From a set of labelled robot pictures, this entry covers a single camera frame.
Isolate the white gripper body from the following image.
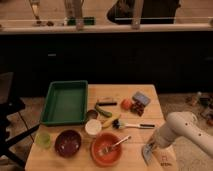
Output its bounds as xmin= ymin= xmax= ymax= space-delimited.
xmin=145 ymin=124 xmax=179 ymax=152

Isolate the grey-blue towel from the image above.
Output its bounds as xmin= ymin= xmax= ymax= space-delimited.
xmin=142 ymin=144 xmax=153 ymax=164

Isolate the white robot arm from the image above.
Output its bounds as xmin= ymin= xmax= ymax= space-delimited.
xmin=142 ymin=111 xmax=213 ymax=162

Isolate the orange bowl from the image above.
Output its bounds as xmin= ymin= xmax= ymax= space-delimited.
xmin=90 ymin=132 xmax=122 ymax=167

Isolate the purple bowl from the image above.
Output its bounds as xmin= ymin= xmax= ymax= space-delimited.
xmin=54 ymin=130 xmax=81 ymax=158

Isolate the dark red grapes toy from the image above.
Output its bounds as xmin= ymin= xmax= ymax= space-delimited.
xmin=130 ymin=101 xmax=145 ymax=116

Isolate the blue sponge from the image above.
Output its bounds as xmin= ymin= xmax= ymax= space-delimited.
xmin=132 ymin=92 xmax=150 ymax=106

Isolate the orange toy fruit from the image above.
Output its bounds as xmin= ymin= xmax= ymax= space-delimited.
xmin=121 ymin=99 xmax=133 ymax=110

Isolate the yellow banana toy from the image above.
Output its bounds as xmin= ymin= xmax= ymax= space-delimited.
xmin=102 ymin=114 xmax=121 ymax=128

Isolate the white cup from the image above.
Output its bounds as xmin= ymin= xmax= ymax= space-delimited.
xmin=85 ymin=119 xmax=102 ymax=137

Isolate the green cucumber toy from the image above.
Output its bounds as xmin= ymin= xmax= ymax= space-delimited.
xmin=95 ymin=104 xmax=112 ymax=118

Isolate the small dark metal cup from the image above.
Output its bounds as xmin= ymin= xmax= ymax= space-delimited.
xmin=86 ymin=109 xmax=98 ymax=121

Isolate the green plastic tray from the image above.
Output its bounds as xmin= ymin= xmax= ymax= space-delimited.
xmin=40 ymin=80 xmax=88 ymax=126

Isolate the small green cup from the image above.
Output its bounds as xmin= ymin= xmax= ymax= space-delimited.
xmin=35 ymin=132 xmax=51 ymax=149

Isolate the person in dark clothing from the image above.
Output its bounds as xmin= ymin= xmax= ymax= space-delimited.
xmin=107 ymin=0 xmax=180 ymax=25

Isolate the green box on counter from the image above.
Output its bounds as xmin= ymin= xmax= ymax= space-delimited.
xmin=67 ymin=17 xmax=95 ymax=26

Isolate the black chair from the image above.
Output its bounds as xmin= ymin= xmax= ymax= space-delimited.
xmin=0 ymin=71 xmax=40 ymax=168

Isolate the black-handled knife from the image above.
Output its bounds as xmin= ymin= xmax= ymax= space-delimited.
xmin=97 ymin=102 xmax=117 ymax=106

